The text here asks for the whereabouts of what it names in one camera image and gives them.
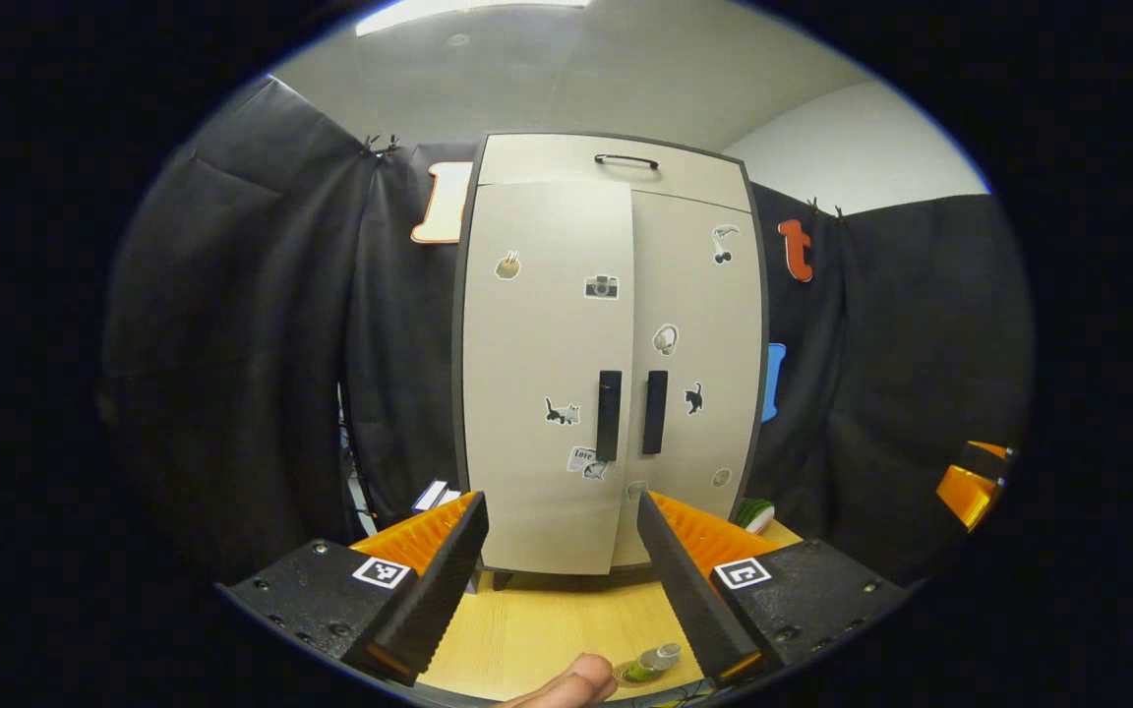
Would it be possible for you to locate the black door handle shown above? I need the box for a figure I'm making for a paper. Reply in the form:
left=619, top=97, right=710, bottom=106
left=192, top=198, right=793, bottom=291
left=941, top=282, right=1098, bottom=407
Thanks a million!
left=643, top=371, right=669, bottom=455
left=598, top=371, right=623, bottom=463

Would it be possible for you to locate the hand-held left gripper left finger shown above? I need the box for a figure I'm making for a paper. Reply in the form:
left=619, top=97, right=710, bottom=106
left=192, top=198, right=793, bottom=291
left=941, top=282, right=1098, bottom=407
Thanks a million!
left=217, top=490, right=491, bottom=687

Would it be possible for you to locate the white cabinet door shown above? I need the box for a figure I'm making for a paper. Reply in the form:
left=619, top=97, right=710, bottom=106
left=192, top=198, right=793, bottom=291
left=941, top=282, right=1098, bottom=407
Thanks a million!
left=614, top=190, right=767, bottom=569
left=461, top=180, right=636, bottom=576

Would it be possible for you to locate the blue and white box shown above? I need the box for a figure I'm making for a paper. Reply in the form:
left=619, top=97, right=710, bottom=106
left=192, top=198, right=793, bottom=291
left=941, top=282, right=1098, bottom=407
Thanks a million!
left=414, top=480, right=462, bottom=514

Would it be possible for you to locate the green label clear bottle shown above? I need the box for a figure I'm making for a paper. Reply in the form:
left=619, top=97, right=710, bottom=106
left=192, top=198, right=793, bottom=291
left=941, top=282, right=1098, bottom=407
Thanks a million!
left=623, top=643, right=684, bottom=682

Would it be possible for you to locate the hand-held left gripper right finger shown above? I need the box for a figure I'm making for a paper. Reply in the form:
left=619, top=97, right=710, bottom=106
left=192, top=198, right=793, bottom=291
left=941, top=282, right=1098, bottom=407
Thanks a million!
left=636, top=490, right=908, bottom=688

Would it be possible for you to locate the black backdrop cloth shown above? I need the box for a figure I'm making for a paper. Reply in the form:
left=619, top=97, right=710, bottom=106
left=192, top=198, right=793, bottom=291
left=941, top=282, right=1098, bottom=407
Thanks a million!
left=99, top=74, right=1035, bottom=591

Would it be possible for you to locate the bundle of dark cables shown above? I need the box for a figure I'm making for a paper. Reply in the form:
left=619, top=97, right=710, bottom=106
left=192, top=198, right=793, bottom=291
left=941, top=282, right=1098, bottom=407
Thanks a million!
left=335, top=383, right=376, bottom=537

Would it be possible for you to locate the round wooden coaster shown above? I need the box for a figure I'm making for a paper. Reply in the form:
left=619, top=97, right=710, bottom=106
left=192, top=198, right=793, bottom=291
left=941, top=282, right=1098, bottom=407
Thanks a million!
left=612, top=661, right=674, bottom=688

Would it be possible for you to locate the white and grey cabinet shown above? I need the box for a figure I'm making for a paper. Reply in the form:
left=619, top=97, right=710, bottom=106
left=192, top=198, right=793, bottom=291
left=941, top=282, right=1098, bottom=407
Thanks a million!
left=450, top=131, right=772, bottom=591

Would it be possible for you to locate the white cabinet drawer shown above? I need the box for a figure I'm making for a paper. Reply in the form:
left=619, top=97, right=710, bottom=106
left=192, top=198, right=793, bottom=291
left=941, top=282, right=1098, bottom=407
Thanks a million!
left=476, top=135, right=754, bottom=212

